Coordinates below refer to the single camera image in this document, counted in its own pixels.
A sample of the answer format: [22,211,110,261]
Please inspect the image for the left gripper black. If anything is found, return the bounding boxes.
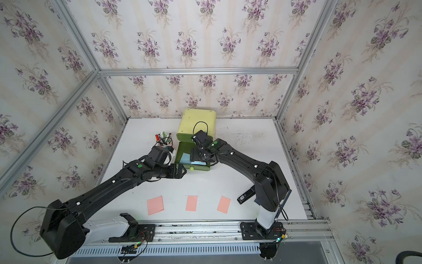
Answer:
[153,163,189,179]

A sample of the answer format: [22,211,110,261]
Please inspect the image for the blue sticky pad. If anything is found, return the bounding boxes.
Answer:
[191,161,207,166]
[180,153,191,165]

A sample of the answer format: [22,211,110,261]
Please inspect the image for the green drawer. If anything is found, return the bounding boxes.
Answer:
[175,141,211,171]

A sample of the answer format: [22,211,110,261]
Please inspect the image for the yellow green drawer cabinet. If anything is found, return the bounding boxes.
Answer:
[176,108,216,142]

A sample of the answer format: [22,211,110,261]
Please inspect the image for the pink sticky pad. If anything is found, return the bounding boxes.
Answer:
[186,195,198,212]
[217,196,231,214]
[147,196,164,216]

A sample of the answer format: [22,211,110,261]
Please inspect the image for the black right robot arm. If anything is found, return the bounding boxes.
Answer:
[191,130,291,234]

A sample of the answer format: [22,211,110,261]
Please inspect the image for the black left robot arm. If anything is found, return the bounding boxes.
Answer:
[40,146,187,260]

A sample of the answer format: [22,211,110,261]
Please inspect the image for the pens in cup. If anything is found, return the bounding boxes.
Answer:
[155,132,173,146]

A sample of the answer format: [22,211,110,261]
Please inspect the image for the dark blue notebook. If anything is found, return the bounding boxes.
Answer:
[275,190,292,221]

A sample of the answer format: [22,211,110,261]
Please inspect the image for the small circuit board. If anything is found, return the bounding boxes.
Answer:
[120,245,138,255]

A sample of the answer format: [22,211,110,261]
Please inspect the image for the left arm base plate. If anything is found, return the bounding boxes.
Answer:
[108,224,156,243]

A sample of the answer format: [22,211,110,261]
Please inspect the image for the aluminium front rail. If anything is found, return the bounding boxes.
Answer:
[59,217,337,246]

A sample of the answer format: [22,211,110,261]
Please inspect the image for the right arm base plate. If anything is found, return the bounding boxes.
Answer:
[240,221,287,242]

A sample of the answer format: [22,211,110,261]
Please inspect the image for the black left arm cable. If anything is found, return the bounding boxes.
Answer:
[9,206,57,258]

